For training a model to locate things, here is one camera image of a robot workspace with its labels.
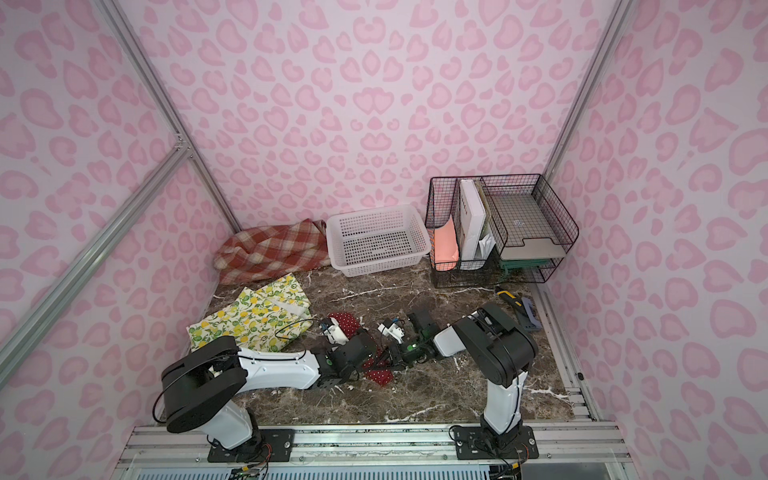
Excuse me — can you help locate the red polka dot skirt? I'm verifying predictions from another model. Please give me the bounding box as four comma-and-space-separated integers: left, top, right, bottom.
326, 312, 394, 387

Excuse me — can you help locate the lemon print skirt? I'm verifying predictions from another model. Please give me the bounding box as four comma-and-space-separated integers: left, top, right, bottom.
187, 274, 312, 352

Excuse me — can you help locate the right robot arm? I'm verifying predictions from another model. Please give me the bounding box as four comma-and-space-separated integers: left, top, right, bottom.
375, 302, 539, 446

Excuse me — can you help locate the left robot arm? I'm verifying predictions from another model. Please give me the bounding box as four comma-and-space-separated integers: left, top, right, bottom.
159, 335, 377, 450

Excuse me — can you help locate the pink folder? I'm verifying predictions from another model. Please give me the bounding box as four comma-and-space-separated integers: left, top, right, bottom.
432, 216, 460, 272

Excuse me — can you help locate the yellow black utility knife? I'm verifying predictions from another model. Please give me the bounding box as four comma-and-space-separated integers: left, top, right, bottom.
496, 288, 543, 332

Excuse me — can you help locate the white plastic basket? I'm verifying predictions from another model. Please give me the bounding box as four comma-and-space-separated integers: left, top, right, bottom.
326, 205, 431, 277

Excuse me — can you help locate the red plaid skirt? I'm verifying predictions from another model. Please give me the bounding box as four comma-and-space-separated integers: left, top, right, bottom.
213, 219, 330, 285

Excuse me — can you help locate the white book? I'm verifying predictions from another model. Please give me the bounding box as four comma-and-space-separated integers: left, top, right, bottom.
459, 179, 486, 265

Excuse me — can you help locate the grey paper tray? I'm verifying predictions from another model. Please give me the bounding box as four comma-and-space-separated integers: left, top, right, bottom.
489, 194, 566, 261

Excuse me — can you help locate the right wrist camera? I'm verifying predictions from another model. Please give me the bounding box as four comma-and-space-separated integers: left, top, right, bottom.
378, 320, 405, 345

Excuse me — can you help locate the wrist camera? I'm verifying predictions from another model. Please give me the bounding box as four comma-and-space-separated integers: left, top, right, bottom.
320, 317, 349, 345
378, 320, 405, 345

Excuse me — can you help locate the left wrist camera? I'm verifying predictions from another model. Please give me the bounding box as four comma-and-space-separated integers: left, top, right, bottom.
320, 317, 349, 345

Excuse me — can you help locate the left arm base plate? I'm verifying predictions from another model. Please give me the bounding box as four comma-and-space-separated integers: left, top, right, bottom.
207, 428, 296, 464

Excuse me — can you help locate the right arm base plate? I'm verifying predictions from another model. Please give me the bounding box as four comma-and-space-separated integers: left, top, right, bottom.
448, 423, 540, 463

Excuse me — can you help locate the black wire desk organizer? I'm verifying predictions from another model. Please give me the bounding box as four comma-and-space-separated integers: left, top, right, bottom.
425, 174, 579, 288

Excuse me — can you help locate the aluminium frame rail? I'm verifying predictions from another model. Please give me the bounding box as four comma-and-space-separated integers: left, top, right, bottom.
111, 421, 638, 479

